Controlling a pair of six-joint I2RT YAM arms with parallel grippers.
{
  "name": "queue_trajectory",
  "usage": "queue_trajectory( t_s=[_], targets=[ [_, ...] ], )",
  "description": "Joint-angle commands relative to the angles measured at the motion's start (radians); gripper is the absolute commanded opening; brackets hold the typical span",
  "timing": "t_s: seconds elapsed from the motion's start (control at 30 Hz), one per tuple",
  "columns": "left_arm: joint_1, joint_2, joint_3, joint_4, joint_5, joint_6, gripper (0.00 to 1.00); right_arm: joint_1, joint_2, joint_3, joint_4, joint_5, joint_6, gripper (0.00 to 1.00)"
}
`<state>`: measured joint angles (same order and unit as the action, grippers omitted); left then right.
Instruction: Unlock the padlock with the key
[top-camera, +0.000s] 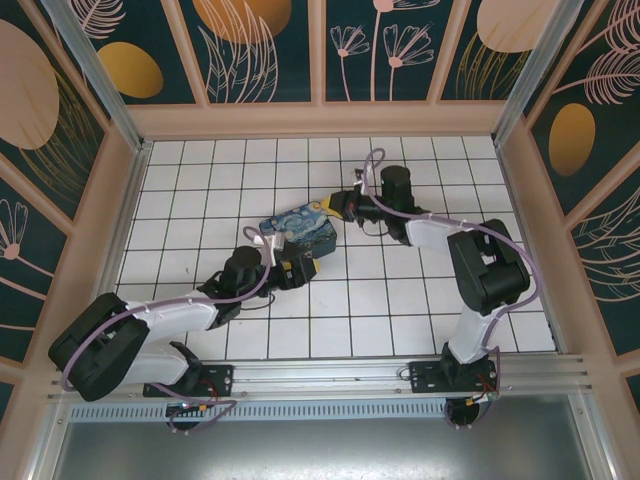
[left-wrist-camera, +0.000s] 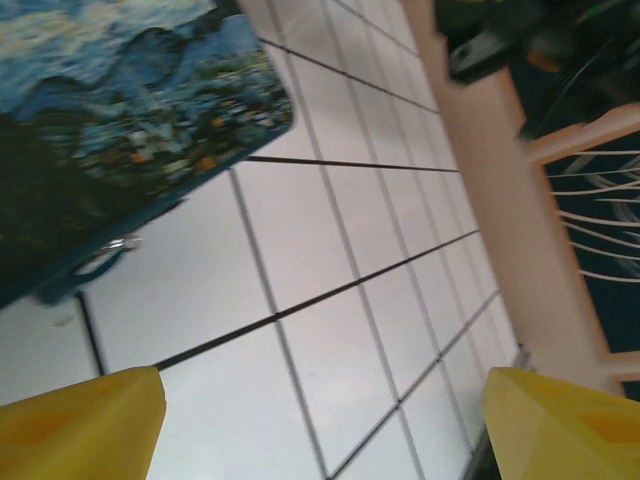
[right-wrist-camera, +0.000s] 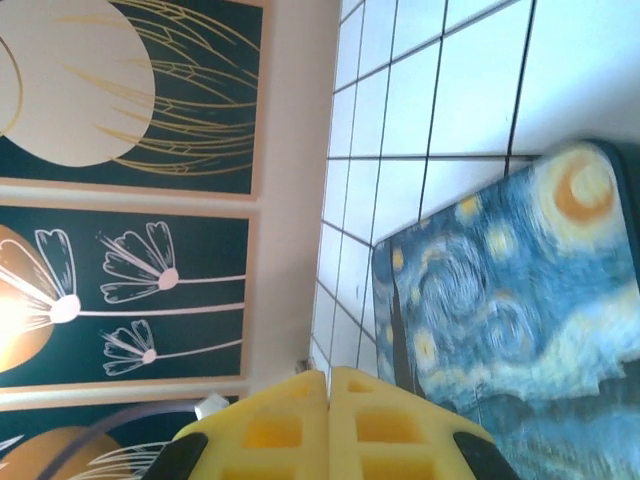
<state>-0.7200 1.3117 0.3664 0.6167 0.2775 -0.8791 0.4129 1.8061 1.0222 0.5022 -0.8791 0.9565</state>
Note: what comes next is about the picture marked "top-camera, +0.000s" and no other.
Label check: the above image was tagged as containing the grey metal sheet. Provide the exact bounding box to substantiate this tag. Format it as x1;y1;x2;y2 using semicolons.
49;419;619;480

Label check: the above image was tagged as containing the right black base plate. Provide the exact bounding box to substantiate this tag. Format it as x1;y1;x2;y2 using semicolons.
408;360;501;396

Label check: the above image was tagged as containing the starry night tin box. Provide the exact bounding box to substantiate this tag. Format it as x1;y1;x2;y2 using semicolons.
258;200;338;260

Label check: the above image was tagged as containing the small circuit board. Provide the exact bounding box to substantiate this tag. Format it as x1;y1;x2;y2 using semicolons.
166;401;211;416

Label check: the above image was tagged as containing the left gripper thin black wire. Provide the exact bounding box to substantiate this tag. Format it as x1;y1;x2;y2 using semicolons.
238;293;277;314

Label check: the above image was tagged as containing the aluminium mounting rail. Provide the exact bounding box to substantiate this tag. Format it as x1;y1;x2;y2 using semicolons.
47;353;597;401

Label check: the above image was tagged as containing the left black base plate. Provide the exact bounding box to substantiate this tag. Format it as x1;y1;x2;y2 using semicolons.
143;363;236;399

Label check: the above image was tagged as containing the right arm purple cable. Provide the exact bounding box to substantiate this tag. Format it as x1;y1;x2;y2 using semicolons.
363;148;546;431

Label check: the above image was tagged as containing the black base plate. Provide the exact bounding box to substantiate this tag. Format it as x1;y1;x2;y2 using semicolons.
143;363;236;399
408;360;501;396

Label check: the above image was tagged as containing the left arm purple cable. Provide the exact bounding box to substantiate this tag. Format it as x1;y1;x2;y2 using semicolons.
58;225;237;435

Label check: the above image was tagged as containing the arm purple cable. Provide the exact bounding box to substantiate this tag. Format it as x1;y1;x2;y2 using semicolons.
363;148;546;431
58;225;237;435

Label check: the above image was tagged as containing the grey slotted cable duct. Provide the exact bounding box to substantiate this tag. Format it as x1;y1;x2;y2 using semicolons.
67;402;576;422

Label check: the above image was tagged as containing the aluminium frame post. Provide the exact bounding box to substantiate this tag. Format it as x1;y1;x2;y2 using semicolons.
492;0;587;146
38;0;152;154

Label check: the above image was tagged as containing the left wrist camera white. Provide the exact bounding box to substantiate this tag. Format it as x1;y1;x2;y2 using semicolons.
258;232;287;254

